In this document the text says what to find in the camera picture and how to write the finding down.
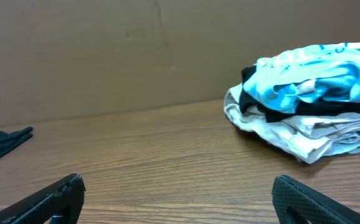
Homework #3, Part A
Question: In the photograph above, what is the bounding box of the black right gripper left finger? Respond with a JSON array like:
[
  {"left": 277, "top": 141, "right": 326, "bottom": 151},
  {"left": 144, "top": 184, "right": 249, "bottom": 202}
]
[{"left": 0, "top": 174, "right": 86, "bottom": 224}]

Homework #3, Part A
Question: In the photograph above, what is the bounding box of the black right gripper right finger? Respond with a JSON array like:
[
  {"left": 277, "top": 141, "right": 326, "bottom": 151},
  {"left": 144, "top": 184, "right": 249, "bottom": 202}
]
[{"left": 272, "top": 175, "right": 360, "bottom": 224}]

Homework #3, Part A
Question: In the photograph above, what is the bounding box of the beige folded garment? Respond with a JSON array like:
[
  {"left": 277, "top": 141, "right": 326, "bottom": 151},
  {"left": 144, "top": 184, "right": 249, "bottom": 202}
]
[{"left": 224, "top": 84, "right": 360, "bottom": 164}]

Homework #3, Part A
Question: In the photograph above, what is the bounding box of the light blue printed t-shirt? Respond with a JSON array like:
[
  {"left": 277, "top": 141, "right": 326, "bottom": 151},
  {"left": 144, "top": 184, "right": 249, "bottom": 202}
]
[{"left": 242, "top": 42, "right": 360, "bottom": 114}]

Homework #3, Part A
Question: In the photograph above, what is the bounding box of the black garment in pile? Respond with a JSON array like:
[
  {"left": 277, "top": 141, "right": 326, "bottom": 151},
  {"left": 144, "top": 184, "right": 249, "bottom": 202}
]
[{"left": 238, "top": 65, "right": 360, "bottom": 123}]

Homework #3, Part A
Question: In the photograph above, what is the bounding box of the brown cardboard backboard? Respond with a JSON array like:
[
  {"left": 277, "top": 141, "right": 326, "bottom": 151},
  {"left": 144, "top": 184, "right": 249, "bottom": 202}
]
[{"left": 0, "top": 0, "right": 360, "bottom": 127}]

